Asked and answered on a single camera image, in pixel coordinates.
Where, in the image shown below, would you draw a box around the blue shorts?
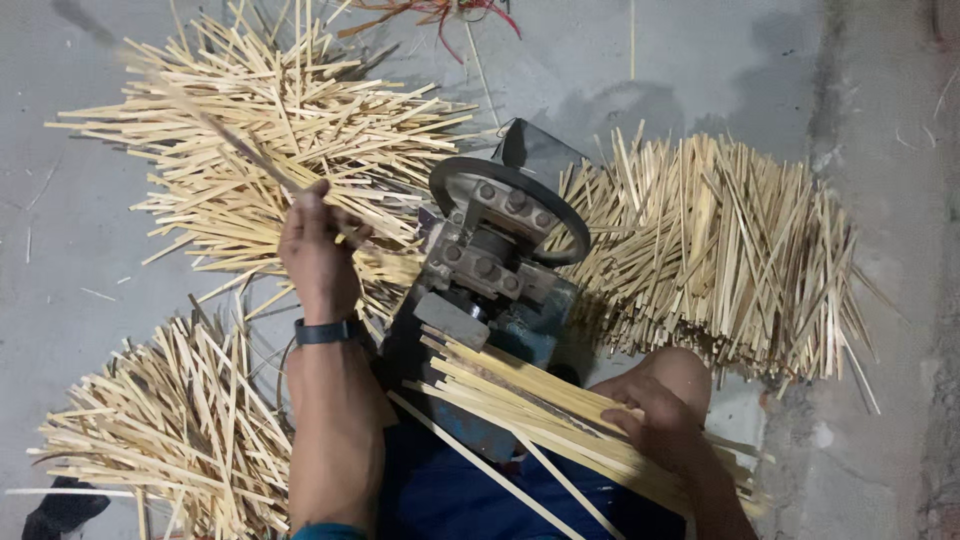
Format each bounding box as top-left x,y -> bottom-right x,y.
377,418 -> 693,540

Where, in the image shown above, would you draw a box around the long loose bamboo strip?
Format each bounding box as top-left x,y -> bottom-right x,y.
513,431 -> 627,540
386,390 -> 588,540

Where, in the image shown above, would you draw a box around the bundle of long bamboo strips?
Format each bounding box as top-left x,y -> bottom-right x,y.
403,324 -> 774,520

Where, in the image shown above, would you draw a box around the dense heap of bamboo sticks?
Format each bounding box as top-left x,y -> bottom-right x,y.
543,120 -> 901,416

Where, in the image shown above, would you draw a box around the red and orange strings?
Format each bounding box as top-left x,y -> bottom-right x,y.
337,0 -> 523,66

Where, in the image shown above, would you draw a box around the dark wire loop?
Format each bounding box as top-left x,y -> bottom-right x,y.
274,336 -> 299,435

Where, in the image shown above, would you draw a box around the blue bamboo splitting machine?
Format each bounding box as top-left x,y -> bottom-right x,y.
375,117 -> 594,463

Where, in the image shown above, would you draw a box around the person's bare knee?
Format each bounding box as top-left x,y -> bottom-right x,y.
634,346 -> 714,421

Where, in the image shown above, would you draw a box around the small heap of bamboo sticks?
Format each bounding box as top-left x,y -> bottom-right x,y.
6,292 -> 295,540

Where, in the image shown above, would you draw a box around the blurred bamboo stick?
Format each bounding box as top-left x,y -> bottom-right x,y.
116,46 -> 312,198

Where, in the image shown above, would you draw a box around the black cloth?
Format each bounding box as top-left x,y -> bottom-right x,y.
21,477 -> 111,540

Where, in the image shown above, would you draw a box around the wide heap of bamboo sticks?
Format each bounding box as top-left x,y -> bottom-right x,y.
45,0 -> 481,316

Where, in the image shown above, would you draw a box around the person's right hand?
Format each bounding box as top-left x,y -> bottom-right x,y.
591,374 -> 711,479

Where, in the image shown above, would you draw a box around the teal sleeve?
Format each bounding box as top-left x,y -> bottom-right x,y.
291,522 -> 370,540

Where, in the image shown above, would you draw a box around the black wristband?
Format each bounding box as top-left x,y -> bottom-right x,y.
294,317 -> 364,347

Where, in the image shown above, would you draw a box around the person's left hand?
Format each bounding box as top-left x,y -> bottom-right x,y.
277,179 -> 375,322

